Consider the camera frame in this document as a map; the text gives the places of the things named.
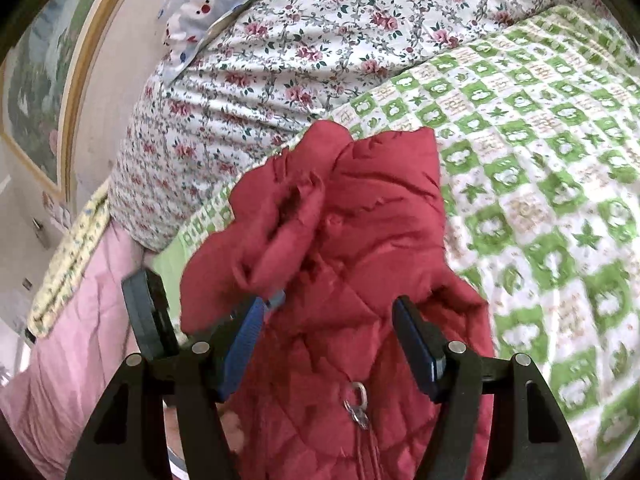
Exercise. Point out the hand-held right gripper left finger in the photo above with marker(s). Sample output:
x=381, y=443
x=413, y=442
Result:
x=239, y=355

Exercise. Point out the pink blanket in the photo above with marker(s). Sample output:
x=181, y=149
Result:
x=75, y=340

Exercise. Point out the red quilted jacket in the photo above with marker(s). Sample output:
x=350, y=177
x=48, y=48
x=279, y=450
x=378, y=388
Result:
x=345, y=240

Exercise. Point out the yellow patterned cloth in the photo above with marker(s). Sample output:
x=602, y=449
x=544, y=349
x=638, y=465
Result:
x=70, y=265

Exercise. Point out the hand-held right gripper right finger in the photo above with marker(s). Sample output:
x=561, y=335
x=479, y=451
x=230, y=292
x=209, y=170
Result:
x=417, y=347

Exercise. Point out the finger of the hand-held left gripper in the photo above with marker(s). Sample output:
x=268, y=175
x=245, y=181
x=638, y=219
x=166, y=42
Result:
x=150, y=312

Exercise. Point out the framed wall painting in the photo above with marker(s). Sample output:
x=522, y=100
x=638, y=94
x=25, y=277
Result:
x=37, y=85

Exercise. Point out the green checked blanket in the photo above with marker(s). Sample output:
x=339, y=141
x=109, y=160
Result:
x=540, y=160

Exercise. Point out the floral quilt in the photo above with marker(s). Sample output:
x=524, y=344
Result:
x=310, y=55

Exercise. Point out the blue printed pillow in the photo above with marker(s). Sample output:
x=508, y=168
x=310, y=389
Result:
x=210, y=5

